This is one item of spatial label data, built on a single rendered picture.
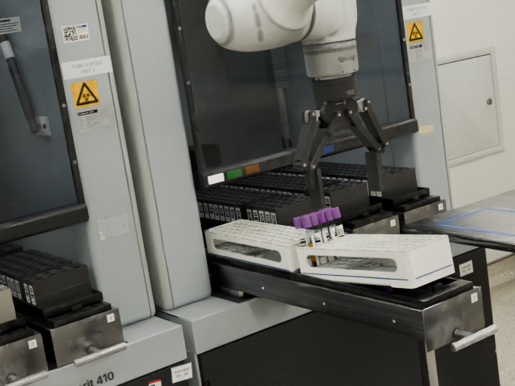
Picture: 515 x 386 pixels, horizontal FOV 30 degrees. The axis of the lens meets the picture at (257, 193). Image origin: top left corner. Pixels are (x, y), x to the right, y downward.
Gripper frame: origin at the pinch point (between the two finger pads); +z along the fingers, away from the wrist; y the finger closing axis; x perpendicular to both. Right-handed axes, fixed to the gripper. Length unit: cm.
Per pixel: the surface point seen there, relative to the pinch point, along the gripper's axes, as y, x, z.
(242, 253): -3.4, 30.6, 14.2
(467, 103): 193, 148, 17
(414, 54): 57, 38, -17
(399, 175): 47, 36, 9
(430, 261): 0.1, -18.5, 9.9
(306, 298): -6.2, 7.3, 18.8
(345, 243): -0.9, 1.1, 9.1
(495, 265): 200, 148, 89
